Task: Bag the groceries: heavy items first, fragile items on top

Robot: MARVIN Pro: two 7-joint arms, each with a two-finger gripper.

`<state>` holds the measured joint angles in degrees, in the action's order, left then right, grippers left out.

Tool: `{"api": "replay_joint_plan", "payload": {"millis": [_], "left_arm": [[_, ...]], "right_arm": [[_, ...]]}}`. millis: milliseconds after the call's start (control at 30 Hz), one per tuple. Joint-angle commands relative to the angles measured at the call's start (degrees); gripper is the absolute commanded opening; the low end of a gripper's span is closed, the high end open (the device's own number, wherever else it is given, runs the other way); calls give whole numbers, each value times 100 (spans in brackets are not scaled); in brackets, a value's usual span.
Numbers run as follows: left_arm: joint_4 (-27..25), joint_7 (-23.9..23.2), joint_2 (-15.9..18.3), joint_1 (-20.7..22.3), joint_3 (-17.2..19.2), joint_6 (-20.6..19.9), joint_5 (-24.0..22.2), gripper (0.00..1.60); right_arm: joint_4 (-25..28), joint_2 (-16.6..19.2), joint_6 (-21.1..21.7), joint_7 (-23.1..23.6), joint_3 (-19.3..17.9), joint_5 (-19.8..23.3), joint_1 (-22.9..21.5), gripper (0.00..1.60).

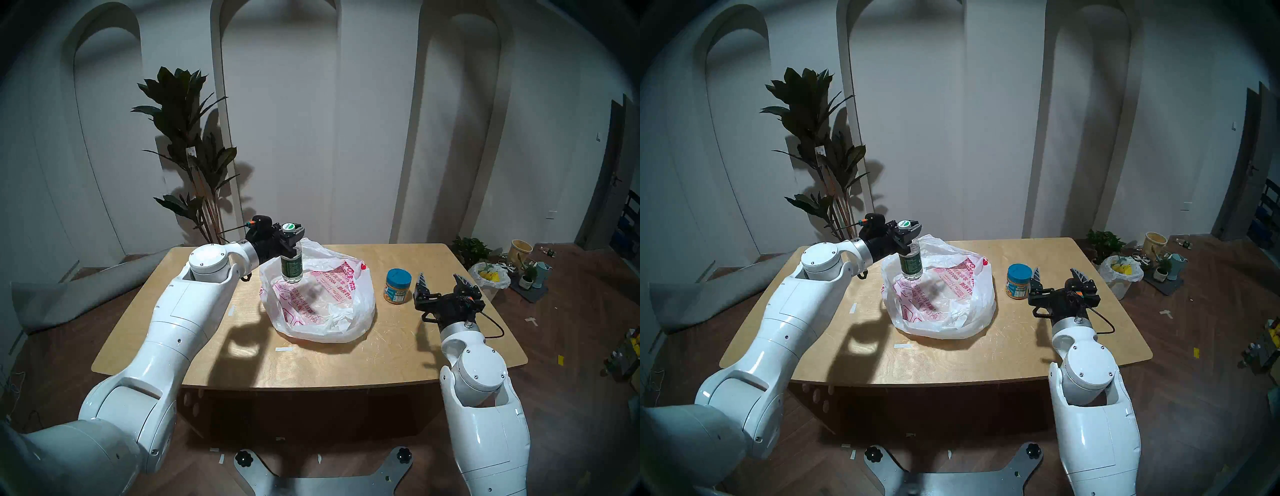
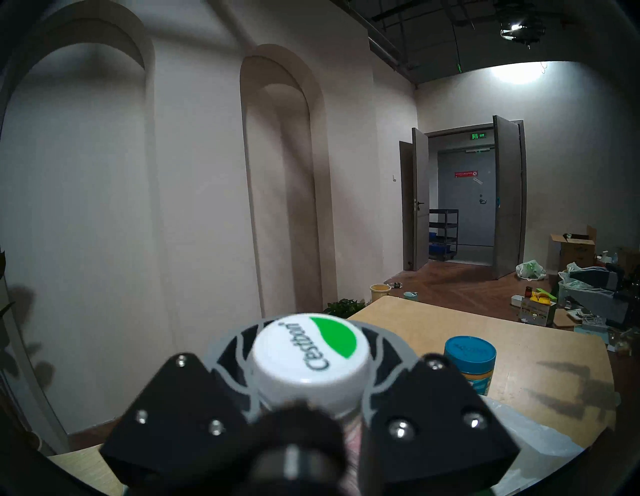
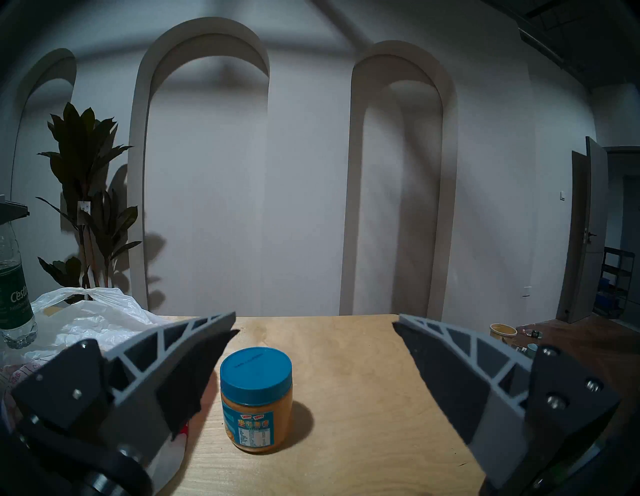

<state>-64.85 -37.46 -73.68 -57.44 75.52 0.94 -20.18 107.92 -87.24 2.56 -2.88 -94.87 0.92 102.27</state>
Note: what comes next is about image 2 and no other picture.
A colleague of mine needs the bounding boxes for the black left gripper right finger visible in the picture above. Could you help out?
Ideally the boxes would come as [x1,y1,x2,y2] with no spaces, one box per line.
[357,322,521,496]

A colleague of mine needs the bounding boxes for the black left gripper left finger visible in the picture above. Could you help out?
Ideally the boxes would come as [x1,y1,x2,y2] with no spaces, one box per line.
[99,320,264,493]

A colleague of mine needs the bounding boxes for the blue lid peanut butter jar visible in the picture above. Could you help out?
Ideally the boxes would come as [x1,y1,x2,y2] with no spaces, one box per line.
[444,336,497,397]

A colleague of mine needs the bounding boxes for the green label water bottle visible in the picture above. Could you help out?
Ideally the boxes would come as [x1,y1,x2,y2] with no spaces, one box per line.
[250,312,374,451]

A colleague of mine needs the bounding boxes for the white red-print plastic bag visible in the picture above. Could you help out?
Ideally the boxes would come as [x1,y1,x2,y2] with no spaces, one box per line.
[480,395,587,496]

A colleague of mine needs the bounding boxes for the cardboard box with yellow items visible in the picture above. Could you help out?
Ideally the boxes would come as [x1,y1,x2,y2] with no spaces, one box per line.
[517,286,559,327]

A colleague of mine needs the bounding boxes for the white green plastic bag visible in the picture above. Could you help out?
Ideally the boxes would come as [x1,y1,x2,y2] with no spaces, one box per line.
[515,259,547,281]

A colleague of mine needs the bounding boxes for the light wooden table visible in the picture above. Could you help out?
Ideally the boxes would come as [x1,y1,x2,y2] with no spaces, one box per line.
[47,295,616,496]

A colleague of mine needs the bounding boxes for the small bushy green plant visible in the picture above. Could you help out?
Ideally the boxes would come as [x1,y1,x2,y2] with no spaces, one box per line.
[324,298,367,319]

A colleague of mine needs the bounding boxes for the black cart with blue bins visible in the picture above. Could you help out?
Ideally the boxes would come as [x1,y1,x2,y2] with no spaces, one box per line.
[428,209,460,262]

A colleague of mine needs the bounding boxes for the grey storage bin with clutter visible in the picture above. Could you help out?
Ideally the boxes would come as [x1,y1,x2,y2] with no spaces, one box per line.
[557,262,632,327]

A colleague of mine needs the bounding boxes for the grey corridor door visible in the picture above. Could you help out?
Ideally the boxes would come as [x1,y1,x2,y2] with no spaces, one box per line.
[437,147,496,248]

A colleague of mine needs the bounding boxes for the open brown cardboard box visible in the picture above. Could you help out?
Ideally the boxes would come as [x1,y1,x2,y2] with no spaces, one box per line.
[550,225,598,272]

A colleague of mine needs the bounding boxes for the wide grey door leaf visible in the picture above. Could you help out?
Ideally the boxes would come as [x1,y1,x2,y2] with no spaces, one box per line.
[491,115,527,281]

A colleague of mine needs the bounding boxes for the ceiling spot lamp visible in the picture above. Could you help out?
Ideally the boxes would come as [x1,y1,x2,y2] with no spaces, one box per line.
[499,14,547,48]

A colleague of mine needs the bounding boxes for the grey door leaf by switch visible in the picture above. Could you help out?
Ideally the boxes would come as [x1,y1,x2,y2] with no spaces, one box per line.
[399,127,431,272]

